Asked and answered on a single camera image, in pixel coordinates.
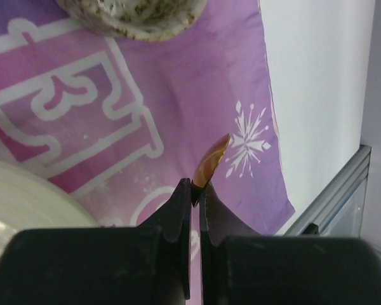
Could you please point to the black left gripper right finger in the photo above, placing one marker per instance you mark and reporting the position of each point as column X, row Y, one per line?
column 240, row 266

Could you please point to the right aluminium frame post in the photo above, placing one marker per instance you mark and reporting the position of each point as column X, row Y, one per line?
column 338, row 210

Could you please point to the purple Elsa placemat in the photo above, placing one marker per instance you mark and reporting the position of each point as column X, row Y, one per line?
column 116, row 123

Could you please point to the speckled ceramic cup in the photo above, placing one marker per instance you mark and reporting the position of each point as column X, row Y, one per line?
column 141, row 20

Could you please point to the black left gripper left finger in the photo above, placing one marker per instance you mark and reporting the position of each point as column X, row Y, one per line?
column 146, row 264

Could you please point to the cream round plate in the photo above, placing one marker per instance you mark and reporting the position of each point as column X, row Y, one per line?
column 28, row 201

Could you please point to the gold spoon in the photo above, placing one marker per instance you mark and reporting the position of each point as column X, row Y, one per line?
column 207, row 167

